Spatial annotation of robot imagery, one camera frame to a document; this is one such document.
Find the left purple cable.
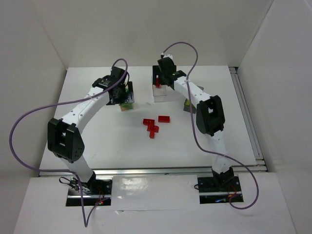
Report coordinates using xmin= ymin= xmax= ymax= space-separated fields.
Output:
xmin=8 ymin=58 xmax=129 ymax=228

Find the long red lego brick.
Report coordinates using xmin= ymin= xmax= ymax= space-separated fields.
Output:
xmin=158 ymin=116 xmax=170 ymax=123

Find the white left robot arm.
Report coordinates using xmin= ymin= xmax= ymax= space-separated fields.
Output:
xmin=47 ymin=66 xmax=128 ymax=193

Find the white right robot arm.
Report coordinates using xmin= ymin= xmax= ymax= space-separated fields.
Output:
xmin=153 ymin=53 xmax=234 ymax=189

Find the small red lego brick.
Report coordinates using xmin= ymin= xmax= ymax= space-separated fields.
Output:
xmin=149 ymin=131 xmax=155 ymax=139

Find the red sloped lego brick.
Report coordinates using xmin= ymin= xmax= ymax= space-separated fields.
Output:
xmin=147 ymin=125 xmax=159 ymax=133

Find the aluminium front rail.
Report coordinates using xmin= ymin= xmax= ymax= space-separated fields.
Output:
xmin=39 ymin=166 xmax=220 ymax=177

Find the clear plastic container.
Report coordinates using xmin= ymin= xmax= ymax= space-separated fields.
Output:
xmin=152 ymin=85 xmax=167 ymax=103

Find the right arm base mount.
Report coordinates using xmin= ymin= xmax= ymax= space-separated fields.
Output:
xmin=194 ymin=176 xmax=244 ymax=204

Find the red flower lego brick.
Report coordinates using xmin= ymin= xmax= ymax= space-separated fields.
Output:
xmin=156 ymin=78 xmax=161 ymax=88

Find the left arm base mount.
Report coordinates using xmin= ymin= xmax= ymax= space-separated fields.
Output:
xmin=59 ymin=177 xmax=113 ymax=207

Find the brown tinted plastic container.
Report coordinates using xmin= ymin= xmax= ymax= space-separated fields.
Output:
xmin=119 ymin=103 xmax=134 ymax=111

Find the smoky grey plastic container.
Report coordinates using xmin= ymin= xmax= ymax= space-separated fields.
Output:
xmin=182 ymin=83 xmax=207 ymax=113

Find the aluminium side rail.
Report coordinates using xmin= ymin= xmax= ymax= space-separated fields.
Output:
xmin=229 ymin=67 xmax=268 ymax=172

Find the red lego plate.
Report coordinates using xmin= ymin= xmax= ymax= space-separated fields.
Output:
xmin=143 ymin=118 xmax=155 ymax=126

